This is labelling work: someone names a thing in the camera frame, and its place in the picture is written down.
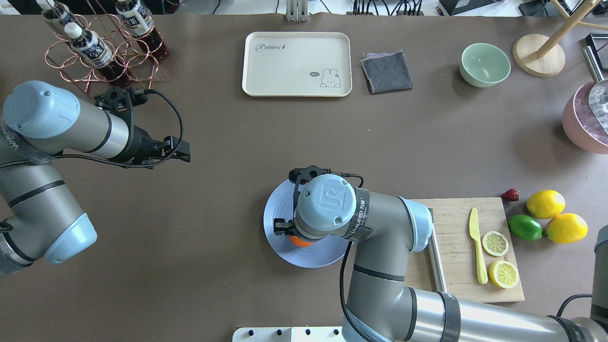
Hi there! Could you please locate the lemon half slice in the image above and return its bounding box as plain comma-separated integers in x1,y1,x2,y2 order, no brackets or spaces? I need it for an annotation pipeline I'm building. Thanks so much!
488,260,519,289
481,231,510,257

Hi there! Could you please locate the copper wire bottle rack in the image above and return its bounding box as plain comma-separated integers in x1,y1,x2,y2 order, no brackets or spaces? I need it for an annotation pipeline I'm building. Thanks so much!
38,0,169,87

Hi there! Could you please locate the blue plate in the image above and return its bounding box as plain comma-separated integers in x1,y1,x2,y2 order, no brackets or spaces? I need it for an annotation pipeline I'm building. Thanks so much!
263,180,348,268

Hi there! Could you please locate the wooden cutting board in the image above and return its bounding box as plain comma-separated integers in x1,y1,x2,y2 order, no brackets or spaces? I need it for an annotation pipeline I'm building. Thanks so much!
418,197,525,303

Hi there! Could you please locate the pink ice bowl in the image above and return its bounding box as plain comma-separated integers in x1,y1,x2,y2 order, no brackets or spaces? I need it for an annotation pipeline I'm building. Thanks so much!
562,82,608,154

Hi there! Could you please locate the wooden cup stand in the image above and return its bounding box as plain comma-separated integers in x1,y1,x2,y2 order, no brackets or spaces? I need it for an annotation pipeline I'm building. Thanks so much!
513,0,607,77

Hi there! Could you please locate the mint green bowl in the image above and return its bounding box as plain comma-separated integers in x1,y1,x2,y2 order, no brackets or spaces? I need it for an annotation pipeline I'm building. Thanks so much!
459,43,511,87

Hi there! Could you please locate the lower whole lemon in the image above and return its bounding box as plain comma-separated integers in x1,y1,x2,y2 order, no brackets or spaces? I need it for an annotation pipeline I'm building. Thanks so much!
526,189,565,219

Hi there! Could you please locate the lower lemon half slice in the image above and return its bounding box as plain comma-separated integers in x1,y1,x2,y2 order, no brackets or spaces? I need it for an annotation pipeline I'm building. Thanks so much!
481,231,510,257

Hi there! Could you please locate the upper whole lemon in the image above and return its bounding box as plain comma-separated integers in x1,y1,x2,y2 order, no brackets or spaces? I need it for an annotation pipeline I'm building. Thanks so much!
545,213,588,243

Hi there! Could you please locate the red strawberry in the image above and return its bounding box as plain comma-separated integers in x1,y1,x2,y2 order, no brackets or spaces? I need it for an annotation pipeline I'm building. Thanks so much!
500,188,520,202

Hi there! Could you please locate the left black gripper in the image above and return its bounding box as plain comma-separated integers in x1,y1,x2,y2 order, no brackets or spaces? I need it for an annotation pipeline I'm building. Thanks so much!
94,87,191,169

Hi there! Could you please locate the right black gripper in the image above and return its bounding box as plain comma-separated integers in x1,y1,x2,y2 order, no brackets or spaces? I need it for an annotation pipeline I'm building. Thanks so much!
273,165,332,238

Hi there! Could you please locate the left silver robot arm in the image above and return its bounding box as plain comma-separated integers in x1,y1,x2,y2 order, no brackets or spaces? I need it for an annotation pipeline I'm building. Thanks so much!
0,80,191,276

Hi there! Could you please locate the metal ice scoop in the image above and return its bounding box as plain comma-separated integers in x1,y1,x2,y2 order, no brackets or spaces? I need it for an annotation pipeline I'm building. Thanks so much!
582,46,608,133

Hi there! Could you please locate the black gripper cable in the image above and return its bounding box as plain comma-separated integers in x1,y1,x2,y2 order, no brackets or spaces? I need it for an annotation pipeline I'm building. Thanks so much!
0,89,185,170

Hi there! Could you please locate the orange fruit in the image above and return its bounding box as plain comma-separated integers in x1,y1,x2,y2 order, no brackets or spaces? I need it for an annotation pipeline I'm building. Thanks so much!
287,236,314,247

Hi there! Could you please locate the yellow plastic knife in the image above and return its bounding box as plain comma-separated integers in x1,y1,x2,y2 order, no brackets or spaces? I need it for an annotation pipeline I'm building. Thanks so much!
468,207,488,284

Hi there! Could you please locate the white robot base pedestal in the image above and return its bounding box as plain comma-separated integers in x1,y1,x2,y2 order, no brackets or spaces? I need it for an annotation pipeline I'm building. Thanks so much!
232,326,345,342

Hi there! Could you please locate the cream rabbit tray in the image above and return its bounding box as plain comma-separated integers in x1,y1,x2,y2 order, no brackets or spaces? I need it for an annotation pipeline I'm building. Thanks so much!
241,32,352,97

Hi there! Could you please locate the upper tea bottle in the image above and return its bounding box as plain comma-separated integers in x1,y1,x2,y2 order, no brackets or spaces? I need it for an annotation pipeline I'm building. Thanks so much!
115,0,169,61

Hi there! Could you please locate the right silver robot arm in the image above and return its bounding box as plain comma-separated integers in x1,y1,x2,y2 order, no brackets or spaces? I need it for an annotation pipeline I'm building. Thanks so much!
273,165,607,342

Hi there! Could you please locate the green lime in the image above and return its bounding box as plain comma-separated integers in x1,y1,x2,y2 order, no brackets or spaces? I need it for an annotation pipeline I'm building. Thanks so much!
507,214,543,242

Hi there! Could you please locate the grey folded cloth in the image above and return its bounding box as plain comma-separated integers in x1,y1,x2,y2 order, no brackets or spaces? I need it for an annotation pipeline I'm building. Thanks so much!
361,50,413,95

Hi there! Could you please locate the upper lemon half slice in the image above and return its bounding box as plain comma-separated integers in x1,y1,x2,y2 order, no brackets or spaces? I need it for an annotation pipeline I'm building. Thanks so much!
488,260,519,289

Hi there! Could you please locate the lower left tea bottle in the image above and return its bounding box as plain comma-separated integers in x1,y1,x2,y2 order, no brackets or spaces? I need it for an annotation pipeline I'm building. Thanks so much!
65,22,130,87

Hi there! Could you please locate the whole lemon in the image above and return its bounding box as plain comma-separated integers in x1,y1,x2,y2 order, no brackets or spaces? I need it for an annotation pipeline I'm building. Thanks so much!
526,189,565,219
545,213,588,243

